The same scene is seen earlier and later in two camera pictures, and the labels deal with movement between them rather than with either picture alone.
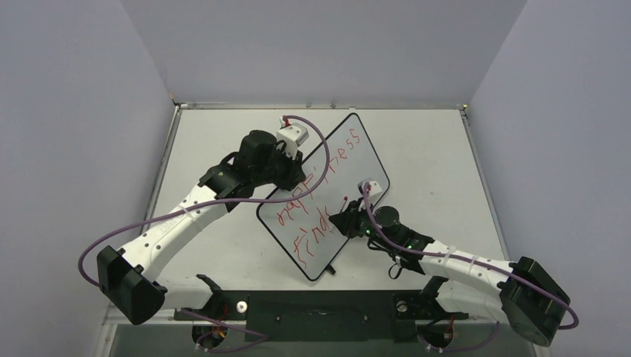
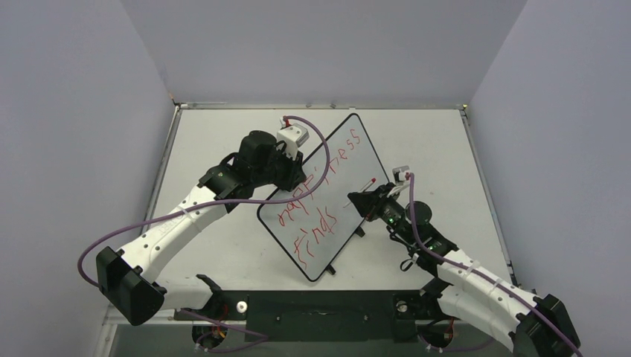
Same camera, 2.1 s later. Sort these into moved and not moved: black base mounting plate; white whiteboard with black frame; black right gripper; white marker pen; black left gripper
Moved: black right gripper; white marker pen
Not moved: black base mounting plate; white whiteboard with black frame; black left gripper
